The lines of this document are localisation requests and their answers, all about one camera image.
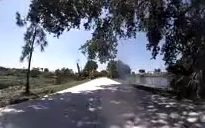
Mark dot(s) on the round dark tree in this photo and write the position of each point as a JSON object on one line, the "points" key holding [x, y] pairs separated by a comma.
{"points": [[90, 66], [112, 68]]}

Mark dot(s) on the bare tree trunk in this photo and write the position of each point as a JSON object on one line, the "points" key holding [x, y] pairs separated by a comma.
{"points": [[78, 68]]}

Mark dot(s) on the pale concrete path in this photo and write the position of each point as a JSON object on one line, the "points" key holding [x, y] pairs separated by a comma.
{"points": [[100, 106]]}

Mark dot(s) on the dry grass verge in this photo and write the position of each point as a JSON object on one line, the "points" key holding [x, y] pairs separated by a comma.
{"points": [[150, 88], [10, 89]]}

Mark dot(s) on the pond water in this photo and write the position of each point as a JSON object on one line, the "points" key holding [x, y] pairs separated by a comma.
{"points": [[153, 81]]}

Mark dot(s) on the row of distant bushes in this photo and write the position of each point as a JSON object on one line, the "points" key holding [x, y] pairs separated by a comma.
{"points": [[40, 72]]}

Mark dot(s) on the slim leaning tree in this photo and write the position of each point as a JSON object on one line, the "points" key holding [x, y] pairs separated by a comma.
{"points": [[30, 63]]}

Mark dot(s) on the large dark tree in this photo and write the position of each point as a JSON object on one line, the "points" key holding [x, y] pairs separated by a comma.
{"points": [[190, 50]]}

